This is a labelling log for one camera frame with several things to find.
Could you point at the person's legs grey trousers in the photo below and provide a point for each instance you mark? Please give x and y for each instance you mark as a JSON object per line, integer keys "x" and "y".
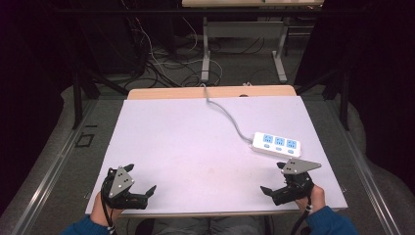
{"x": 195, "y": 227}

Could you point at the black metal stand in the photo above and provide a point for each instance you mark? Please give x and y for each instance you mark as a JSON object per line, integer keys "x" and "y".
{"x": 344, "y": 101}
{"x": 78, "y": 101}

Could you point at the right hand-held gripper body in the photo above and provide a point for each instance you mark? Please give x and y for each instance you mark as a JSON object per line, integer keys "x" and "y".
{"x": 295, "y": 186}

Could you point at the white table mat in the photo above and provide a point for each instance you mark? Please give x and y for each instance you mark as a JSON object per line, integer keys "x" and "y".
{"x": 195, "y": 156}

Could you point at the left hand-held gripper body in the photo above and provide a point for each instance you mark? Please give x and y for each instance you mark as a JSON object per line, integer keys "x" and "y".
{"x": 121, "y": 182}

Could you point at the white power strip blue sockets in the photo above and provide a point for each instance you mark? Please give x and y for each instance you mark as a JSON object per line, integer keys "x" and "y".
{"x": 276, "y": 148}

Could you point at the white metal frame desk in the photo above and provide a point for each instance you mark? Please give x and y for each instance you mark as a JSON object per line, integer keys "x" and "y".
{"x": 244, "y": 29}

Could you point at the grey metal floor rail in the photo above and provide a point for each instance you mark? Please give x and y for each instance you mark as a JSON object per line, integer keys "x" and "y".
{"x": 49, "y": 178}
{"x": 365, "y": 169}

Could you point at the person's left hand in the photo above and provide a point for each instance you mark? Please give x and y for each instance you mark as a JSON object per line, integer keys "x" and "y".
{"x": 100, "y": 213}

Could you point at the person's right hand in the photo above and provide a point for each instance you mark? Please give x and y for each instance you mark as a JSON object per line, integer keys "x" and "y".
{"x": 315, "y": 199}

